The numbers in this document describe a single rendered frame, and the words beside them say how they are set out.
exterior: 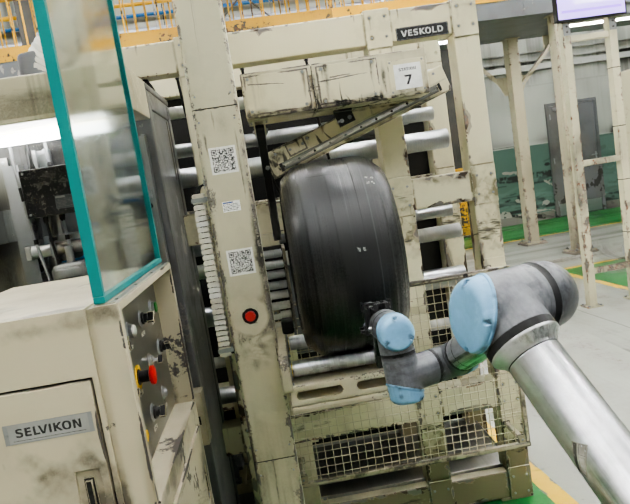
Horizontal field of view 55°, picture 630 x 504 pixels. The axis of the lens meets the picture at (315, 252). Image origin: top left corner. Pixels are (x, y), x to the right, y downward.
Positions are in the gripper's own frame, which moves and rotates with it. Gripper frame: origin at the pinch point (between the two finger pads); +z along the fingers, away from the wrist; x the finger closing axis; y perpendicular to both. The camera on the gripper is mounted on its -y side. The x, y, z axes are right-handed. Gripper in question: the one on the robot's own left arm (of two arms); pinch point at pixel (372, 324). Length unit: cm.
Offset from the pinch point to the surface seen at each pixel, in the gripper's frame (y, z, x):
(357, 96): 69, 36, -12
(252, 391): -15.9, 19.8, 35.4
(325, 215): 30.2, -2.6, 7.9
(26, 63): 94, 35, 89
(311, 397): -19.0, 12.8, 18.8
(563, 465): -90, 105, -88
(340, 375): -14.2, 12.2, 9.8
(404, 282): 9.6, -0.6, -9.9
